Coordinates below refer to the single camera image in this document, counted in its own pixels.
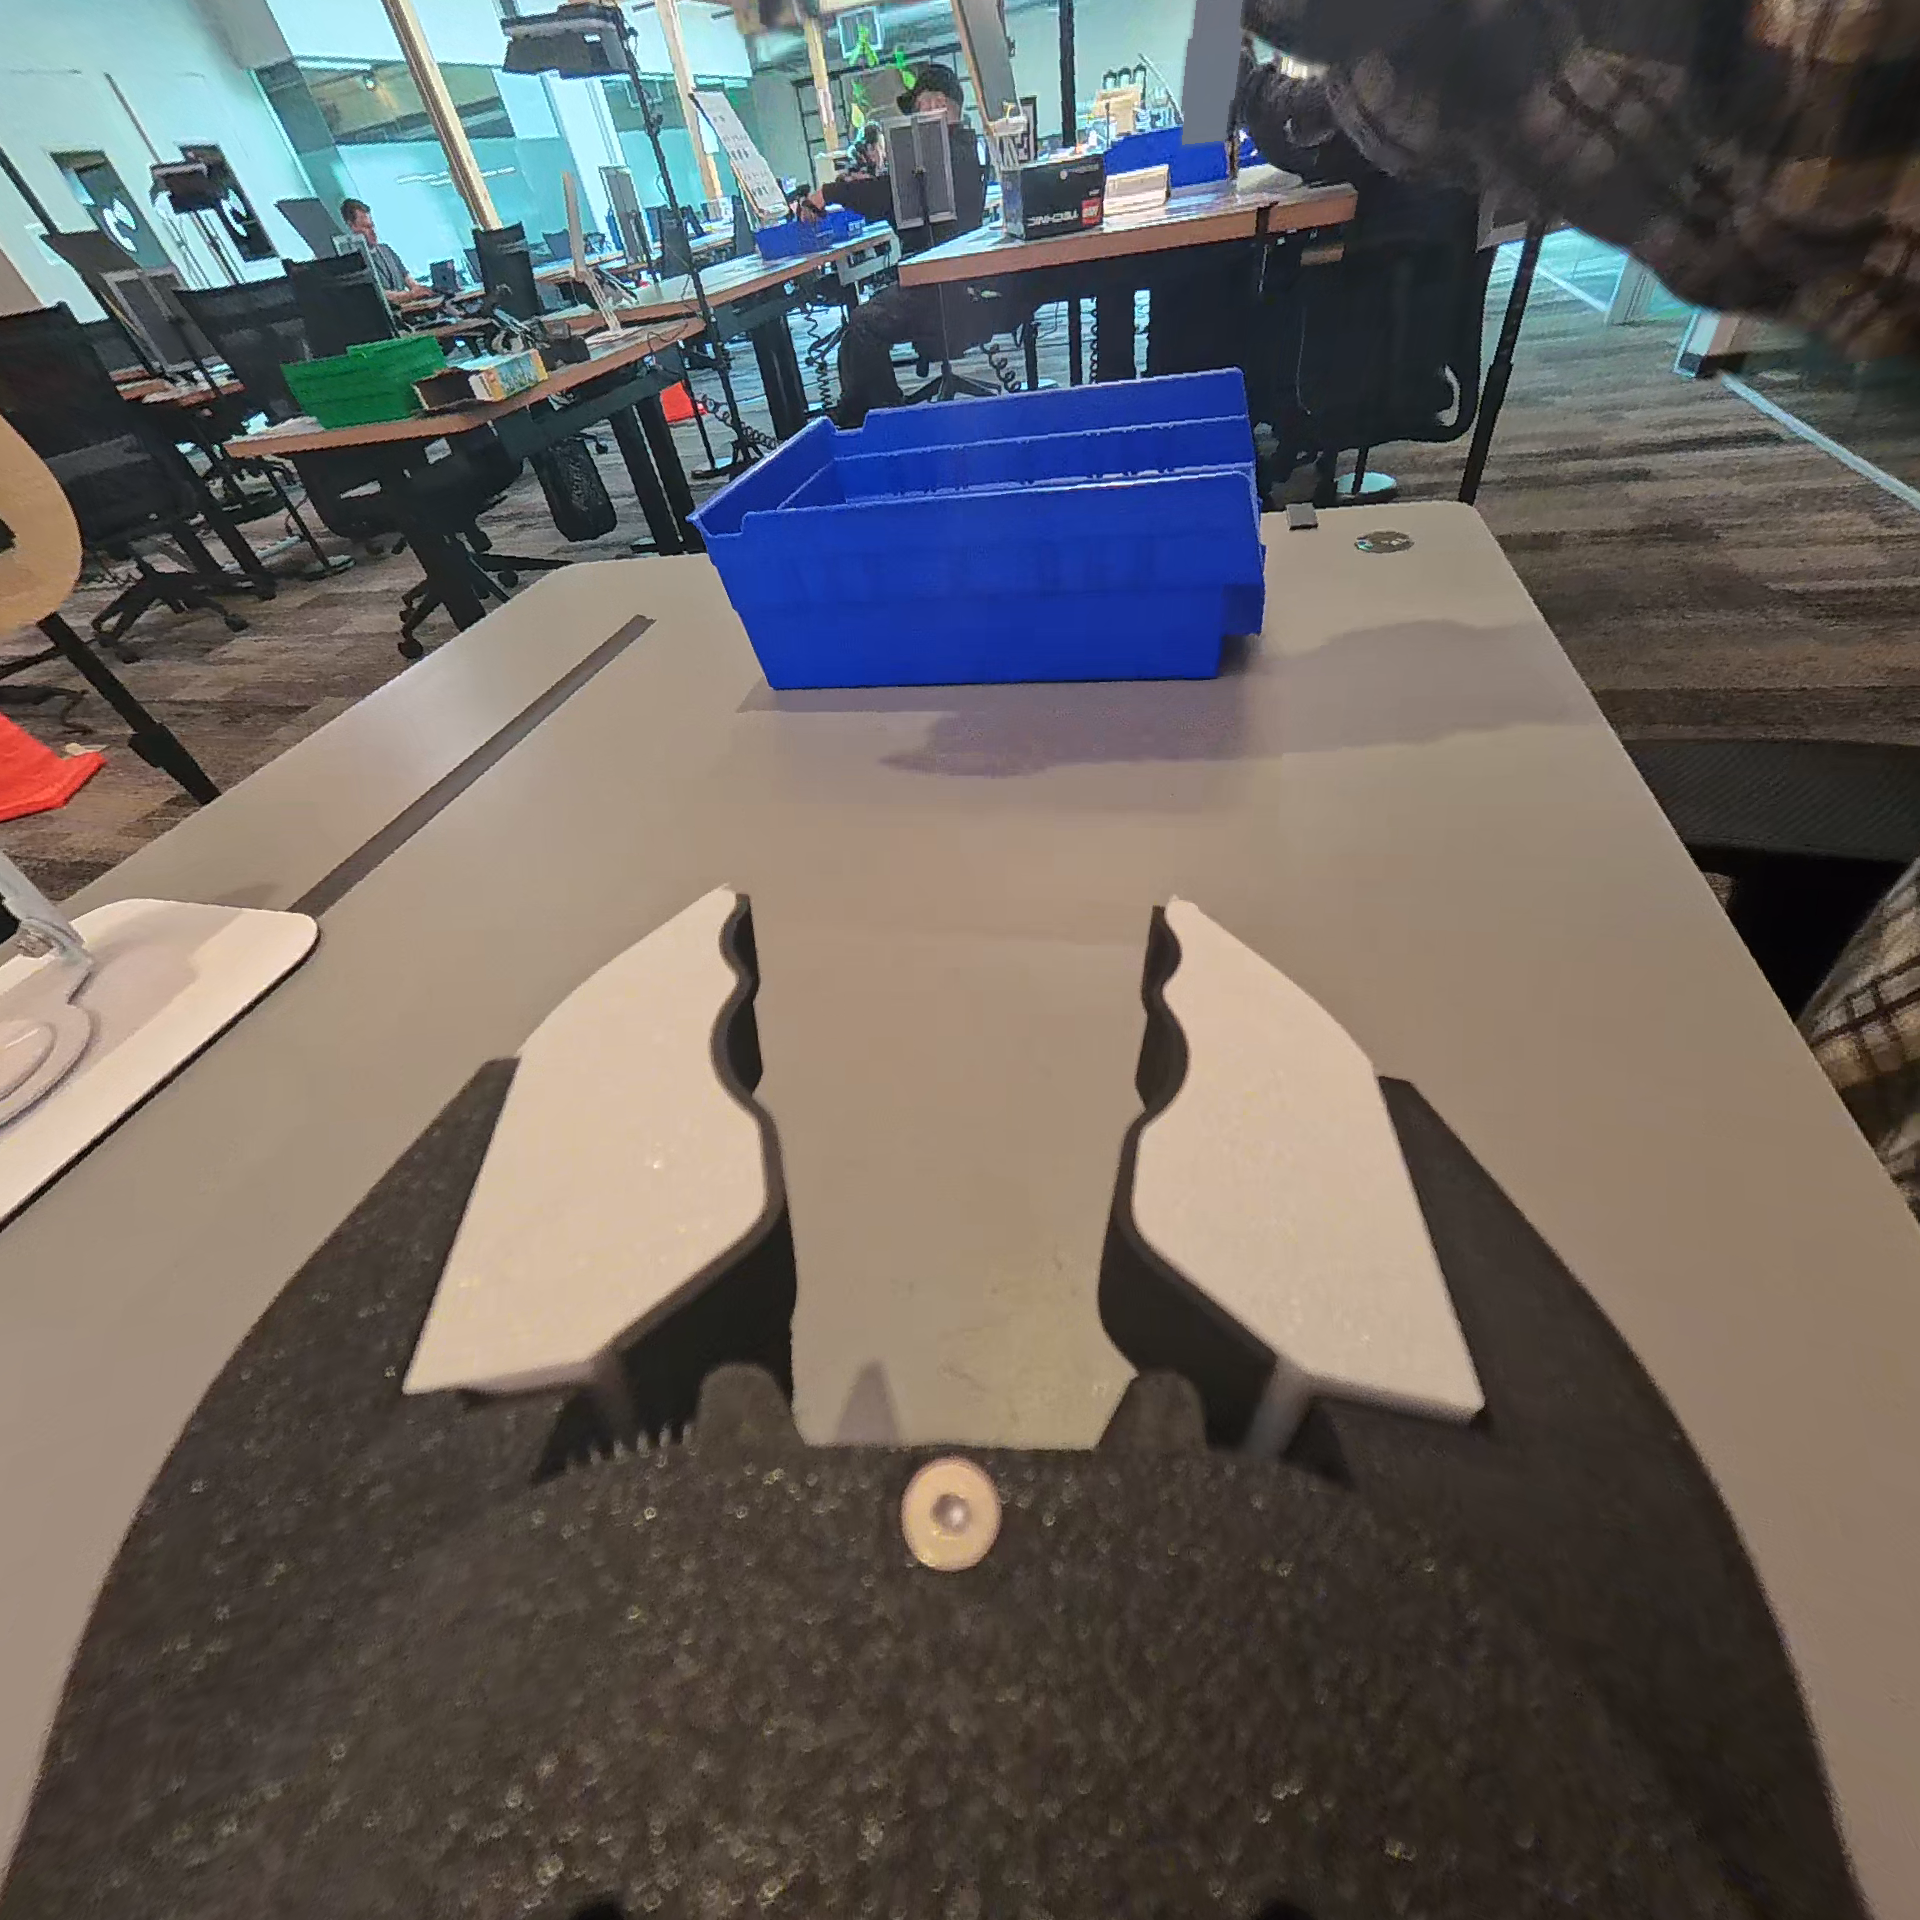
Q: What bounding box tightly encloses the small cardboard box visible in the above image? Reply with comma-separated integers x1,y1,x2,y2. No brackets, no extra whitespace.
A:
412,351,548,414

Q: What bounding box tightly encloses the black cardboard box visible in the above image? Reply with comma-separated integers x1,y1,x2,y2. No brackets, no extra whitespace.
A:
997,151,1109,242

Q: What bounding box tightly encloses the black studio light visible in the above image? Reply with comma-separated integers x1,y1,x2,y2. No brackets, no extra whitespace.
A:
502,0,634,77

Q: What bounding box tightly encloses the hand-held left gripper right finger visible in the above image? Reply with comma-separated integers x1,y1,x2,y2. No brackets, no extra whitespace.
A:
1099,896,1488,1461

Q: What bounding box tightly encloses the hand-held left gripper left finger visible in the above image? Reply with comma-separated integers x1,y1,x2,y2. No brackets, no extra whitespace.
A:
402,882,798,1396

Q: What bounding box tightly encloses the person's right forearm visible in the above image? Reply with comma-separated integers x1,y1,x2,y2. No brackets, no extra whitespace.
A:
1236,0,1920,365

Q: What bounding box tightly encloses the person's plaid shirt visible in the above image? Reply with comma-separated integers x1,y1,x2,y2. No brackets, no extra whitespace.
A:
1797,861,1920,1216

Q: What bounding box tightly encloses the white tablet stand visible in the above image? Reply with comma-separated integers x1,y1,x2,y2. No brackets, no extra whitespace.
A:
0,855,319,1224

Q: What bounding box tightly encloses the wooden desk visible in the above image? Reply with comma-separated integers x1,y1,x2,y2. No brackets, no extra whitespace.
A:
895,181,1359,394
224,315,707,663

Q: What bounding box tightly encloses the green plastic crate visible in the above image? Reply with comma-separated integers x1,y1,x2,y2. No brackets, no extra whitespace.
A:
282,333,452,426

